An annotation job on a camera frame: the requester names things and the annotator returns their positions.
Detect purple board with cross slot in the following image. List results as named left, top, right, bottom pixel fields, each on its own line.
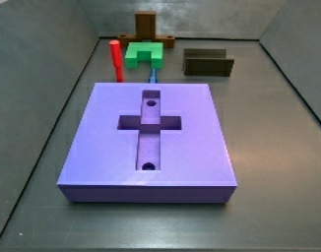
left=57, top=83, right=237, bottom=203

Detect green U-shaped block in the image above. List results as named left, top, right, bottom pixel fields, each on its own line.
left=125, top=42, right=164, bottom=69

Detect red cylindrical peg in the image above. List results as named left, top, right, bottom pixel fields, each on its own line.
left=110, top=40, right=124, bottom=83

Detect black fixture block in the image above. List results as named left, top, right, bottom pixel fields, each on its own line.
left=184, top=48, right=235, bottom=77

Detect brown T-shaped block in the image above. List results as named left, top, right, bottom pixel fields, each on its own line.
left=118, top=11, right=176, bottom=48

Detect blue cylindrical peg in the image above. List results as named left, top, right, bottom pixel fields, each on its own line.
left=149, top=68, right=158, bottom=84

